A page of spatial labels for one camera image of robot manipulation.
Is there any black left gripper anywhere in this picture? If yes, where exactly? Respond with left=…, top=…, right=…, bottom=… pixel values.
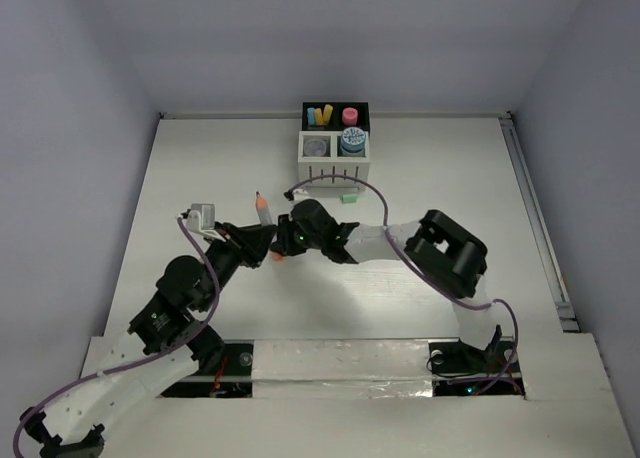
left=199, top=220, right=278, bottom=310

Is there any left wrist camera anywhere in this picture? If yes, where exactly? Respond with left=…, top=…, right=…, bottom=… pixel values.
left=178, top=203, right=221, bottom=239

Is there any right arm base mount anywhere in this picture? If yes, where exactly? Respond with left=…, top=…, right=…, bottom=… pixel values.
left=426, top=325, right=526, bottom=397

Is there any orange highlighter marker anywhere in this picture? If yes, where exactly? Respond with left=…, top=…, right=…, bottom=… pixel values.
left=255, top=192, right=273, bottom=226

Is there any white slotted organizer box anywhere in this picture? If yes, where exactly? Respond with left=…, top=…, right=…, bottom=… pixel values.
left=297, top=130, right=371, bottom=189

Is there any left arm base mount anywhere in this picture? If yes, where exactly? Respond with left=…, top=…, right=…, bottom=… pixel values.
left=161, top=341, right=254, bottom=399

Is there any black slotted organizer box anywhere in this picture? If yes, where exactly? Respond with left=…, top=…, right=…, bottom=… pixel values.
left=301, top=100, right=371, bottom=132

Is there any pink-capped tube of crayons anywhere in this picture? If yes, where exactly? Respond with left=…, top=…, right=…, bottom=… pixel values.
left=341, top=107, right=359, bottom=127

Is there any yellow marker cap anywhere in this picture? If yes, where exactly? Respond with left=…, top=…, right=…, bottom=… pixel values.
left=322, top=103, right=334, bottom=126

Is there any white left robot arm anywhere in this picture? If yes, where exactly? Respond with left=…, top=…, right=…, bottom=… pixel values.
left=12, top=215, right=277, bottom=457

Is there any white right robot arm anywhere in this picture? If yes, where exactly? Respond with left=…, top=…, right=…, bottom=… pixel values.
left=271, top=199, right=502, bottom=370

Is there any clear jar of paperclips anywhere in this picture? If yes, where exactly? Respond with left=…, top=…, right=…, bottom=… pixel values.
left=303, top=137, right=330, bottom=157

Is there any green marker cap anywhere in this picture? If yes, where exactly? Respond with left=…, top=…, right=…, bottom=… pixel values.
left=340, top=193, right=358, bottom=204

